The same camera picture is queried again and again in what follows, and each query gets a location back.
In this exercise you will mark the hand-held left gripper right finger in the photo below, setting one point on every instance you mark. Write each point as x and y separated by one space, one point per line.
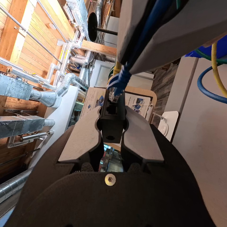
141 138

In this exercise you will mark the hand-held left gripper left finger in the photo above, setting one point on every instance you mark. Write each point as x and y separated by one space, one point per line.
81 138

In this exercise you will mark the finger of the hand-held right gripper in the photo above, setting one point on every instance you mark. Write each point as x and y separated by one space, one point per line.
186 26
129 17

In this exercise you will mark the black ethernet port box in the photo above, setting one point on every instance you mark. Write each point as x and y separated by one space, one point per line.
113 124

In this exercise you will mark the white stand base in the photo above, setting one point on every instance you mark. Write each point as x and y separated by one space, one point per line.
170 120

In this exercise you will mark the small instruction sheet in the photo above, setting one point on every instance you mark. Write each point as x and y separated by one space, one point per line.
140 104

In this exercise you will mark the black disc on pole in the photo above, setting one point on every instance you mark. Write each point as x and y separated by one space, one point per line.
92 26

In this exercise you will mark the white instruction poster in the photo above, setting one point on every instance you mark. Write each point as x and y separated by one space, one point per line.
94 99

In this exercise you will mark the wooden display board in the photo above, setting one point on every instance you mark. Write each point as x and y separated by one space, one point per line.
154 99

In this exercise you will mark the silver insulated pipe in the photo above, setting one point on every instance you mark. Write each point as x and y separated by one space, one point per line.
35 136

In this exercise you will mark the thin dark ceiling pipe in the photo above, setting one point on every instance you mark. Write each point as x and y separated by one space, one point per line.
33 151

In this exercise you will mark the white door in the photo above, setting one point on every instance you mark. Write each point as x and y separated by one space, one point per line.
102 74

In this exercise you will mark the cluster of silver insulated pipes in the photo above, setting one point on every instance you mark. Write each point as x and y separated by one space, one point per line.
65 53

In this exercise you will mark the thin metal ceiling conduit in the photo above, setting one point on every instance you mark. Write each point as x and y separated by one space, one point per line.
35 39

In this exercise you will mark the rectangular galvanized duct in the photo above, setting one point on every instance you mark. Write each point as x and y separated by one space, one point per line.
21 125

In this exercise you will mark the round spiral metal duct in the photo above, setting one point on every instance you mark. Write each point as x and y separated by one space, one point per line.
84 76
12 188

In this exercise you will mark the conical galvanized duct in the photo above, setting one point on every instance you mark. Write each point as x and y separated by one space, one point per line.
16 88

